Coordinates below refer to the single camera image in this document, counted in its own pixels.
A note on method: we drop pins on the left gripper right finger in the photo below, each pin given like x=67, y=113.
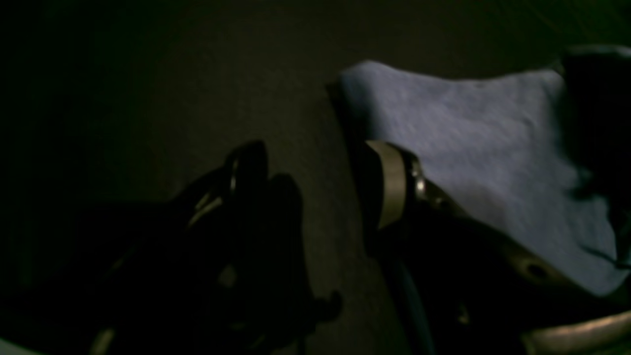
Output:
x=463, y=288

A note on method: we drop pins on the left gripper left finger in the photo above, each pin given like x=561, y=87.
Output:
x=219, y=270

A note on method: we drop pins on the blue-grey t-shirt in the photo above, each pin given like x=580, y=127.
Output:
x=496, y=146

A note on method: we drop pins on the black table cloth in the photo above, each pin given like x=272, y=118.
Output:
x=130, y=100

